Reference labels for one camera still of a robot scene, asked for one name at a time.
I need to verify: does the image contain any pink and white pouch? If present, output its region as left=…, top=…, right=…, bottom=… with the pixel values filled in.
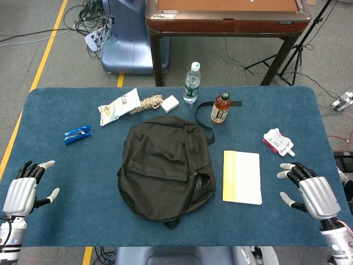
left=262, top=128, right=296, bottom=157

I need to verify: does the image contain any braided beige rope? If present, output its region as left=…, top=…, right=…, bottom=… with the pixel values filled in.
left=129, top=94, right=164, bottom=115

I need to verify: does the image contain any clear water bottle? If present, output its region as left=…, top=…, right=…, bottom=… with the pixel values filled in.
left=183, top=61, right=201, bottom=104

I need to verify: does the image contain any grey robot torso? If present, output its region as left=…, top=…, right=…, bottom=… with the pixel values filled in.
left=114, top=246, right=279, bottom=265

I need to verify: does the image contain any red cable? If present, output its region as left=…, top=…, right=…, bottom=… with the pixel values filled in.
left=328, top=134, right=353, bottom=152

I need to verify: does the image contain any tangle of black cables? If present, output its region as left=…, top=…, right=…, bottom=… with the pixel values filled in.
left=63, top=0, right=114, bottom=59

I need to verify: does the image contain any white snack bag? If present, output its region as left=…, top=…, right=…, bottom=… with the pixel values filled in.
left=97, top=88, right=142, bottom=127

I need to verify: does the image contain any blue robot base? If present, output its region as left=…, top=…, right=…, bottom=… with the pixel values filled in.
left=100, top=0, right=170, bottom=75

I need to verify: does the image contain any yellow and white book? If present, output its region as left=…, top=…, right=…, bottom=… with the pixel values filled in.
left=222, top=150, right=263, bottom=205

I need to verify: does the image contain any white power strip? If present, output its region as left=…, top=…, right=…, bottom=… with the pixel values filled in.
left=84, top=30, right=104, bottom=52

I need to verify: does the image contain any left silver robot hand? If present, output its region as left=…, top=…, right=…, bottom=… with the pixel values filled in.
left=2, top=160, right=60, bottom=218

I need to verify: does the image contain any blue table mat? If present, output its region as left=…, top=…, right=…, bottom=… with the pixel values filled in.
left=0, top=86, right=353, bottom=248

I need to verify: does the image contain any black tripod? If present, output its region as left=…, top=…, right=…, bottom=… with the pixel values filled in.
left=244, top=0, right=334, bottom=86

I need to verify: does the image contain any black foot pedal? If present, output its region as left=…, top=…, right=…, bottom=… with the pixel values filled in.
left=333, top=150, right=353, bottom=166

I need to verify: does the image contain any amber tea bottle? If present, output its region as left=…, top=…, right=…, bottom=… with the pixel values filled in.
left=210, top=92, right=232, bottom=125

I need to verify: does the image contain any black backpack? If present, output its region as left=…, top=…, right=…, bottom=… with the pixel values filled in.
left=116, top=101, right=217, bottom=230

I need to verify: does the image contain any blue cookie pack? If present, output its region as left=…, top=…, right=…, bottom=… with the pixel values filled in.
left=63, top=124, right=92, bottom=146

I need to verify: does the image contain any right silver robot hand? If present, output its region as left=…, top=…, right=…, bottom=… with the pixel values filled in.
left=276, top=162, right=342, bottom=221

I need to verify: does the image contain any small white box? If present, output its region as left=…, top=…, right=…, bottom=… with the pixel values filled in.
left=159, top=94, right=180, bottom=113

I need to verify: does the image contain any brown mahjong table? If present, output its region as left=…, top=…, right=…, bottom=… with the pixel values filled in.
left=145, top=0, right=312, bottom=87

